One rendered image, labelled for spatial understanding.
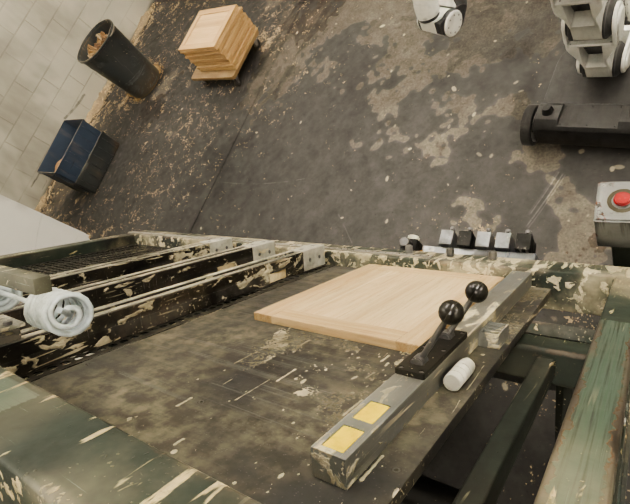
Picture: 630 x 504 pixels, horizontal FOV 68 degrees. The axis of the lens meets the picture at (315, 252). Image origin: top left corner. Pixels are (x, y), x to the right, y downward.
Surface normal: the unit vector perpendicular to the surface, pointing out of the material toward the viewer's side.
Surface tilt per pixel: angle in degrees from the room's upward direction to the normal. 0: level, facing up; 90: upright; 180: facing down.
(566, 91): 0
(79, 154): 90
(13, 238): 90
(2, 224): 90
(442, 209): 0
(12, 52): 90
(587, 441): 57
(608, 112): 0
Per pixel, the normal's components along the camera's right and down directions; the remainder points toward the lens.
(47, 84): 0.76, 0.21
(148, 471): -0.05, -0.98
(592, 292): -0.58, 0.19
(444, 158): -0.52, -0.38
